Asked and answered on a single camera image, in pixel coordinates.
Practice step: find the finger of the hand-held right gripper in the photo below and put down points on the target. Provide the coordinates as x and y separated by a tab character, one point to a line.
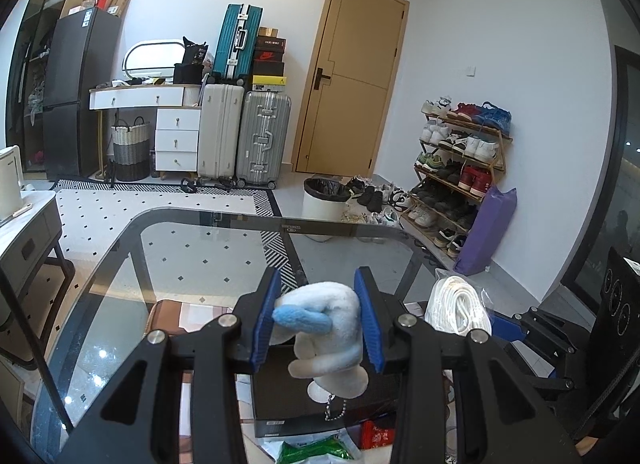
540	369
505	326

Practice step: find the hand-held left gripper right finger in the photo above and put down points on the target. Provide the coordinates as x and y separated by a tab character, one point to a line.
371	324

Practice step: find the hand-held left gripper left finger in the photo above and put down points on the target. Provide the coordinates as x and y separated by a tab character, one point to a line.
264	324

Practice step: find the white blue plush toy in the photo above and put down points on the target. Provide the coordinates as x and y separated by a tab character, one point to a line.
325	324

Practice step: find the black cardboard box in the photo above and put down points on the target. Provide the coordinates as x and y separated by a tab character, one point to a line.
280	404

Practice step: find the red packet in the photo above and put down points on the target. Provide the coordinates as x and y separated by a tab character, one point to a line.
377	436

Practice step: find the green packet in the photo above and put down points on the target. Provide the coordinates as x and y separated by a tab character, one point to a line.
315	451

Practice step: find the printed table mat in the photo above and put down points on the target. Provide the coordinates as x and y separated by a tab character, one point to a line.
170	319

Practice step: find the purple bag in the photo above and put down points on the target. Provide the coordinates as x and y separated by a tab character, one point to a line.
485	234

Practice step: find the pile of floor shoes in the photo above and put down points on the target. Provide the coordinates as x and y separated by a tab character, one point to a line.
375	199

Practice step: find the white trash bin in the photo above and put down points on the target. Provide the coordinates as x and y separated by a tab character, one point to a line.
322	204

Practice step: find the black white patterned rug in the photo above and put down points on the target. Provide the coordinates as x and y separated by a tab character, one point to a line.
150	224

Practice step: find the silver suitcase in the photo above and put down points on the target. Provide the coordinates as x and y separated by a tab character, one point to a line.
262	139

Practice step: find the wooden shoe rack with shoes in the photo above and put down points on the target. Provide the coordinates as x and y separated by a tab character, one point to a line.
460	144

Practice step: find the white suitcase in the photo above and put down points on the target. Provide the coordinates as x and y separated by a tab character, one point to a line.
220	134

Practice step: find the white vanity desk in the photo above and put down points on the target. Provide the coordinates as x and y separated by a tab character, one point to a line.
175	134

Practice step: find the grey woven laundry basket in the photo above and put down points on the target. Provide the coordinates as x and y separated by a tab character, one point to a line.
131	154

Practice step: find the tan wooden door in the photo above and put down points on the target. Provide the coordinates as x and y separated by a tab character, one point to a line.
350	84

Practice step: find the grey side table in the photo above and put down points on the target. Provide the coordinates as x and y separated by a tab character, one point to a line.
25	254

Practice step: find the black storage box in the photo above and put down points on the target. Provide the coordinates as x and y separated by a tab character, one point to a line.
187	74

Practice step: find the black red shoe box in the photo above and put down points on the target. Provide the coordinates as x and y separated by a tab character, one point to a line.
269	56

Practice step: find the teal suitcase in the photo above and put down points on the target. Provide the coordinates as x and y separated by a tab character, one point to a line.
239	41

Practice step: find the white appliance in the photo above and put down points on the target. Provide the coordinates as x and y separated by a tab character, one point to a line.
11	184

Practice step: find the oval mirror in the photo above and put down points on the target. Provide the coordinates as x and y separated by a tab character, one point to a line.
152	56

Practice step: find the brown shoe box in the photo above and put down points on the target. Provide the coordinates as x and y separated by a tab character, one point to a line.
268	32

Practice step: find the black fridge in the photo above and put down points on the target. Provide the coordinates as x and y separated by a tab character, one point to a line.
75	94

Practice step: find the dark glass cabinet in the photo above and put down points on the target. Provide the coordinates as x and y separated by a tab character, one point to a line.
30	54

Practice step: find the white wall switch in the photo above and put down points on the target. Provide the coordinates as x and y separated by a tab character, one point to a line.
470	70

